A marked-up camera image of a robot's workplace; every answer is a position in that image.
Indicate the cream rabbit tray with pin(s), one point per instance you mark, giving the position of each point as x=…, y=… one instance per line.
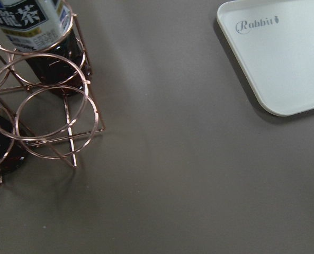
x=273, y=42

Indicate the tea bottle lower left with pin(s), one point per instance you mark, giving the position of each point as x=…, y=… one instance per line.
x=45, y=29

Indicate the copper wire bottle rack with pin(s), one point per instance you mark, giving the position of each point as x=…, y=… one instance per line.
x=48, y=126

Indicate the tea bottle lower right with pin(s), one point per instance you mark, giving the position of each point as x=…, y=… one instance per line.
x=12, y=155

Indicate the tea bottle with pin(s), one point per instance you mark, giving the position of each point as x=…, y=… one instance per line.
x=12, y=155
x=45, y=29

